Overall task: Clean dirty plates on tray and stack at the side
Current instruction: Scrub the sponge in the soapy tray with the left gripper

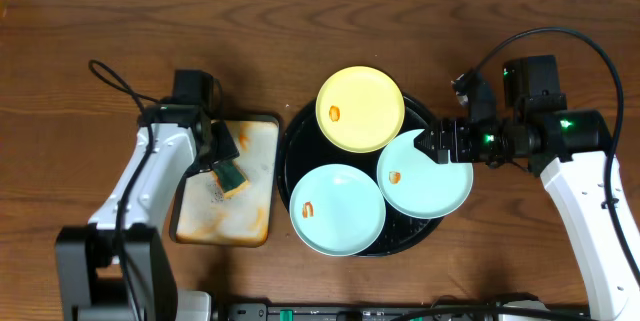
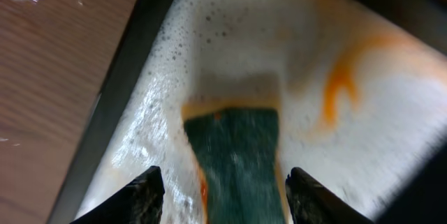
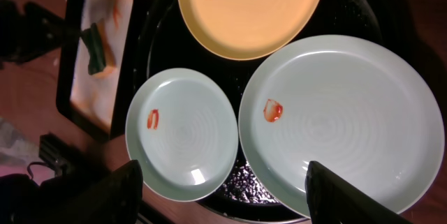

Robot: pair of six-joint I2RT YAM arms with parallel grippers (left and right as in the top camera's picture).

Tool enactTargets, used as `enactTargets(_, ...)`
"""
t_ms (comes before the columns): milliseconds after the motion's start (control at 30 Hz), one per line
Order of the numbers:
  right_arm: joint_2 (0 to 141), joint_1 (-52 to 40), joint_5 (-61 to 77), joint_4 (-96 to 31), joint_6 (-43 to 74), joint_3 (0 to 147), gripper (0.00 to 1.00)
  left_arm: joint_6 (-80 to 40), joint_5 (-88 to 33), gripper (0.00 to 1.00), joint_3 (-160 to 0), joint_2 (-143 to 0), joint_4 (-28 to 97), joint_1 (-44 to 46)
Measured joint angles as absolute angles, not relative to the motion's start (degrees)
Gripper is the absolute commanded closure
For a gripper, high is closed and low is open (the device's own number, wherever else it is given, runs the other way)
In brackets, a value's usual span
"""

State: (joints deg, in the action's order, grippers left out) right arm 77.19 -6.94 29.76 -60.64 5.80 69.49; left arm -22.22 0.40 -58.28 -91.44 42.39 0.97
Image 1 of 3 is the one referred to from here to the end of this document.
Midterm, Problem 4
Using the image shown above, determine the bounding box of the green yellow sponge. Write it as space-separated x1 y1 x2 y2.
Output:
212 161 250 199

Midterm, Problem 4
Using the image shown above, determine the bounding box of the light blue plate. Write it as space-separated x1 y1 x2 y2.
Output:
289 164 386 257
376 129 474 219

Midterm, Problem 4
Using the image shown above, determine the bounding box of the yellow plate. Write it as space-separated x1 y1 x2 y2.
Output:
315 66 405 153

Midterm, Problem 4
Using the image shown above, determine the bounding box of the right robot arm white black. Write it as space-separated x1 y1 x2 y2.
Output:
414 55 639 320

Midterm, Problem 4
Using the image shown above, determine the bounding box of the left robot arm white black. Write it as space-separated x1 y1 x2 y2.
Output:
55 105 239 320

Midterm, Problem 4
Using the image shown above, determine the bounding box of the rectangular soapy water tray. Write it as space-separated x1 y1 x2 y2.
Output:
169 115 280 247

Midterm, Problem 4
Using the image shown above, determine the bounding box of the round black serving tray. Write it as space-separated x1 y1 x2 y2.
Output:
276 101 441 257

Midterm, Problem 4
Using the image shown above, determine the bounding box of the light blue plate front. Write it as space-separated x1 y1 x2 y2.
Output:
289 164 386 257

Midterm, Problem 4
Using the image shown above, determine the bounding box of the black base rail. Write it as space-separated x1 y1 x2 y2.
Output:
211 303 590 321

